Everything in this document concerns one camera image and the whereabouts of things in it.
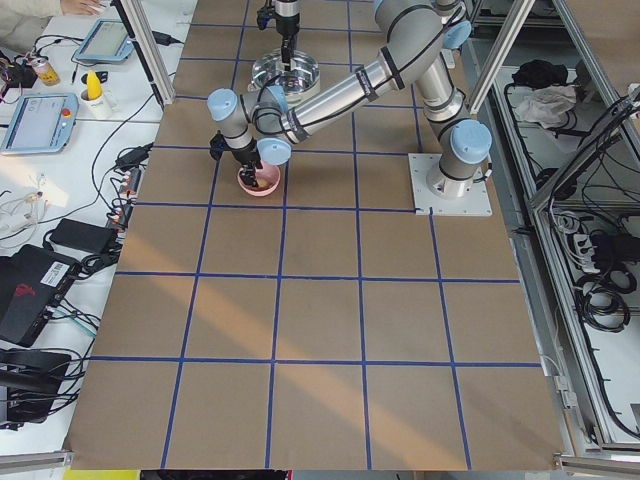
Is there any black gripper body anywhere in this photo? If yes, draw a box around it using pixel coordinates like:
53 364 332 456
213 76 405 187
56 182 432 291
233 147 262 169
276 14 299 36

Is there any glass pot lid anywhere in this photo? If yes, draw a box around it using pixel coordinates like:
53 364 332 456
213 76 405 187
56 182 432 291
251 49 320 93

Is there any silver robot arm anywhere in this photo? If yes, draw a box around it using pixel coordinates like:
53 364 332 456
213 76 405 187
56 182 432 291
207 1 492 199
272 0 300 71

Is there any pale green cooking pot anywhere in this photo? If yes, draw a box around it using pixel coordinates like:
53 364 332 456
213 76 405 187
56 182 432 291
246 49 321 104

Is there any pink bowl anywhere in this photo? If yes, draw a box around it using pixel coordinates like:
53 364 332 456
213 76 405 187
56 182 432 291
237 163 281 197

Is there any black power brick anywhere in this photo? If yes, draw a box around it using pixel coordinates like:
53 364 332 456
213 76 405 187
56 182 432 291
49 218 117 254

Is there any far blue teach pendant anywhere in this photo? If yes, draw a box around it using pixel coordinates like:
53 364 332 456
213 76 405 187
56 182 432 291
73 19 134 63

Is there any blue teach pendant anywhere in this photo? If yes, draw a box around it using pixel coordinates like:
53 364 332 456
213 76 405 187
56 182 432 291
1 93 79 155
73 19 134 63

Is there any near blue teach pendant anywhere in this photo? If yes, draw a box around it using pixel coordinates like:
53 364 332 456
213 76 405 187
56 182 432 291
1 93 79 155

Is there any yellow drink can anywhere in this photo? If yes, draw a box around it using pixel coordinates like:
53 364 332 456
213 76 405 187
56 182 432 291
29 57 60 86

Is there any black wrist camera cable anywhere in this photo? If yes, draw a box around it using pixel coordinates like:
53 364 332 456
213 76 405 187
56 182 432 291
244 69 291 136

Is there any aluminium frame post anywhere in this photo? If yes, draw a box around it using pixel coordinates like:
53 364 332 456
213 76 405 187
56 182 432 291
111 0 176 108

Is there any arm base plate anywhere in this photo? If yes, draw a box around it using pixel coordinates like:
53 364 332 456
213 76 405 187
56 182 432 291
408 153 492 217

